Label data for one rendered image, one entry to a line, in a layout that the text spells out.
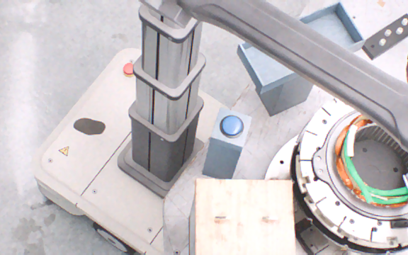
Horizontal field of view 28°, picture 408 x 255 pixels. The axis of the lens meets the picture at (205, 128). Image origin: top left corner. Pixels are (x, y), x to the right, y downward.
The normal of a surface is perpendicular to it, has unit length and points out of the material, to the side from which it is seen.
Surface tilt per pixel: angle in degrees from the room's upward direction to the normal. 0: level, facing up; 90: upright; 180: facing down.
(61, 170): 0
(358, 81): 23
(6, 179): 0
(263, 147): 0
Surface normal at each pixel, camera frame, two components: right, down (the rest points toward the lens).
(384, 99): -0.26, -0.14
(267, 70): 0.07, -0.36
